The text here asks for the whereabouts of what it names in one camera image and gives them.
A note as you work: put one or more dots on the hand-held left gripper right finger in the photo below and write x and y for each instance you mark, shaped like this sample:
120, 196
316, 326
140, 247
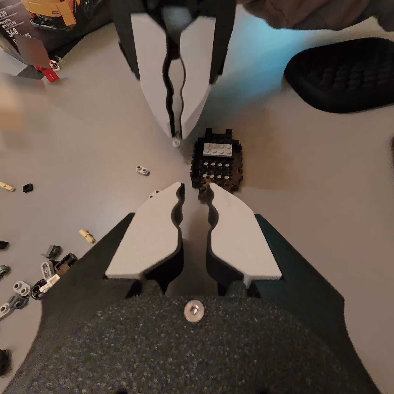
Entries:
243, 243

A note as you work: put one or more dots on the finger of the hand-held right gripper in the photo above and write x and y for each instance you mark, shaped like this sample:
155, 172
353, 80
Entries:
150, 67
198, 67

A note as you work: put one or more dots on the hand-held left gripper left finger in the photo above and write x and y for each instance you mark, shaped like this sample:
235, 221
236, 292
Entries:
144, 240

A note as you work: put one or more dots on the light grey two-hole link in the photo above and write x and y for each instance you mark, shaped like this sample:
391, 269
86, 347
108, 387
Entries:
142, 170
153, 194

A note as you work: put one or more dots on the black brick plate assembly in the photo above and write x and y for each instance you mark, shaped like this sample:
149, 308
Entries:
215, 172

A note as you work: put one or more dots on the light grey long link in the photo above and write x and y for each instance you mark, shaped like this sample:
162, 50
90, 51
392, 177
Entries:
176, 141

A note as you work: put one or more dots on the light grey brick plate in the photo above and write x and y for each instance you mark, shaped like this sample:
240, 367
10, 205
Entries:
218, 150

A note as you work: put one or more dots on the pile of small brick pieces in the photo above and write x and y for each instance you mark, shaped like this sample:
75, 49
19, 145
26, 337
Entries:
49, 271

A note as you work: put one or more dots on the person's right forearm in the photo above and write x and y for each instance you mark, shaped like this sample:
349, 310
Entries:
307, 14

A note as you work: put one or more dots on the grey desk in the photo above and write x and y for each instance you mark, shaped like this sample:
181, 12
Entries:
307, 184

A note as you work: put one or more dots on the toy car box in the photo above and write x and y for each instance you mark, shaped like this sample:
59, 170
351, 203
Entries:
77, 18

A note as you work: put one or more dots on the small clear piece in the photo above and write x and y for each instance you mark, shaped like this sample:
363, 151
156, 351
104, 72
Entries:
60, 58

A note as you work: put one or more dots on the small white round piece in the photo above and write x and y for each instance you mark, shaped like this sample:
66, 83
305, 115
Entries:
55, 65

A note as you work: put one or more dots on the tiny black tile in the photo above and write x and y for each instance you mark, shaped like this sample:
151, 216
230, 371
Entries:
27, 187

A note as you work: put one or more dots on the person's dark trousers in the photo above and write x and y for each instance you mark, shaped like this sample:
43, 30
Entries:
344, 77

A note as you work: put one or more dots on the tan connector pin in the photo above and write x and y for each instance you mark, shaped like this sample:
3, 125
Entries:
6, 187

